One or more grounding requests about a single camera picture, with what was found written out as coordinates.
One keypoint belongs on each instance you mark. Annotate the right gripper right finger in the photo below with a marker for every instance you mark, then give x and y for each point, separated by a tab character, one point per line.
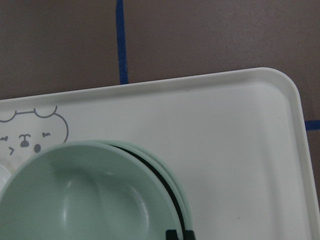
189	235

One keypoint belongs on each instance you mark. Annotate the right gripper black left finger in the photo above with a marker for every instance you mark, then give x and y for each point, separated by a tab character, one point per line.
171	235

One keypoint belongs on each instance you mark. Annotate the green bowl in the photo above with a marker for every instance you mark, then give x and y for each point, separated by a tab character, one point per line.
166	172
86	191
167	186

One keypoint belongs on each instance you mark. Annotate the green bowl on tray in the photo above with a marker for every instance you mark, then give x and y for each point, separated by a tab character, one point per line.
167	186

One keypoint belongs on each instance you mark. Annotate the cream bear tray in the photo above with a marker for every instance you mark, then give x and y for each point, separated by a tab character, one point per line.
236	141

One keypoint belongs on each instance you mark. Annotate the white plastic spoon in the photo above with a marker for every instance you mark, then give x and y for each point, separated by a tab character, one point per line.
4	176

